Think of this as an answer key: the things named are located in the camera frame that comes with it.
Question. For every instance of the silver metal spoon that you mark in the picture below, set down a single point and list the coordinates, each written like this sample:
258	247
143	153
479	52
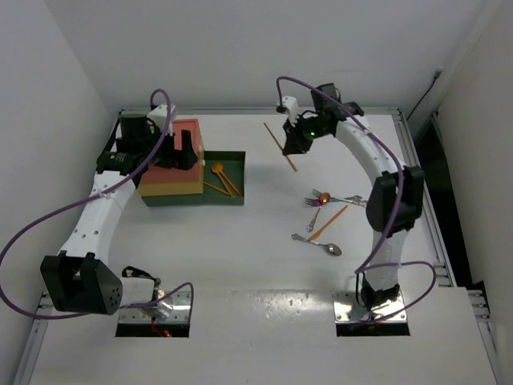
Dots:
329	248

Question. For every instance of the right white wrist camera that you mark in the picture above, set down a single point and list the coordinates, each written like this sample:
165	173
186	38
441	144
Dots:
288	106

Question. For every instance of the silver metal fork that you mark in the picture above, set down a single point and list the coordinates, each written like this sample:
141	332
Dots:
354	200

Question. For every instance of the metal base plate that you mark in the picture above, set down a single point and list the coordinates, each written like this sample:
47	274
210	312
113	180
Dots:
173	310
348	311

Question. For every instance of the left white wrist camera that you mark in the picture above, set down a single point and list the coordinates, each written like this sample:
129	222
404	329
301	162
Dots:
163	116

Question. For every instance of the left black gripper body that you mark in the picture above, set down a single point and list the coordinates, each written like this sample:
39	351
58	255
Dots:
167	156

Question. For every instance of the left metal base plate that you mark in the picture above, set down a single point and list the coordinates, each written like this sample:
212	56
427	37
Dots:
173	310

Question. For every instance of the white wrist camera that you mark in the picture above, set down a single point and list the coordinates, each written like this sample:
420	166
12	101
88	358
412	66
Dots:
163	116
288	106

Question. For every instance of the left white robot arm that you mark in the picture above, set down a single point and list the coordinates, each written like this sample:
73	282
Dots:
78	278

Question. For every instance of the orange plastic spoon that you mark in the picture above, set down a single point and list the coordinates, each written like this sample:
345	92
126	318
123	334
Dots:
218	169

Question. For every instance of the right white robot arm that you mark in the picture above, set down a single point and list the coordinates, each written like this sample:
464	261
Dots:
396	197

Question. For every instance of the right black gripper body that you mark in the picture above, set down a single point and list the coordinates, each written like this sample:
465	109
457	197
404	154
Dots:
304	132

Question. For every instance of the orange chopstick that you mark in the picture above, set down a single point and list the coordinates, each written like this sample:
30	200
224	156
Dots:
275	140
318	233

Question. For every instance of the green bottom drawer box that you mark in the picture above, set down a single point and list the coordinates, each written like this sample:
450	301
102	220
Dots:
233	162

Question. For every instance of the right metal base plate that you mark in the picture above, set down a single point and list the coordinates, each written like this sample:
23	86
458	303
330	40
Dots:
348	311

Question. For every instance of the orange plastic knife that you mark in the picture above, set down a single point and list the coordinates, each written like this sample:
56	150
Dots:
232	185

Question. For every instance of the pink metallic fork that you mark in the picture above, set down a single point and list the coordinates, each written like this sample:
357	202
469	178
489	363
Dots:
316	203

